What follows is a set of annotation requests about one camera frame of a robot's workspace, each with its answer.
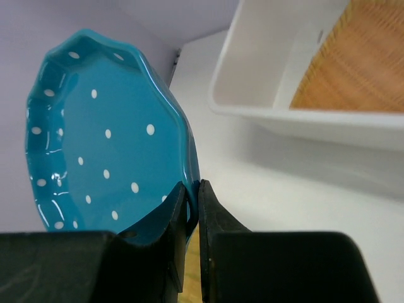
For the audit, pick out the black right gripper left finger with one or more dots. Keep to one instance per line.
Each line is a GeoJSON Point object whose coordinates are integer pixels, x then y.
{"type": "Point", "coordinates": [144, 263]}

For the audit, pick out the blue polka dot ceramic plate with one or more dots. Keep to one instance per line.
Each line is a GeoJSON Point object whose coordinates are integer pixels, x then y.
{"type": "Point", "coordinates": [106, 140]}

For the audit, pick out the orange fan-shaped woven plate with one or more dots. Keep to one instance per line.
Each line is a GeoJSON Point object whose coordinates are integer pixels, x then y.
{"type": "Point", "coordinates": [359, 67]}

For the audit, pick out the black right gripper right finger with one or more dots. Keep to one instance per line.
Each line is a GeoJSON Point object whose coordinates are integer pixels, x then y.
{"type": "Point", "coordinates": [239, 265]}

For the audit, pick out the yellow fan-shaped bamboo plate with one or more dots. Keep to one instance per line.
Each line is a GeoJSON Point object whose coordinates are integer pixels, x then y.
{"type": "Point", "coordinates": [192, 274]}

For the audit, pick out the white plastic bin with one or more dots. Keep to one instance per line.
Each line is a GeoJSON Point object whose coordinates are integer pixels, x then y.
{"type": "Point", "coordinates": [266, 52]}

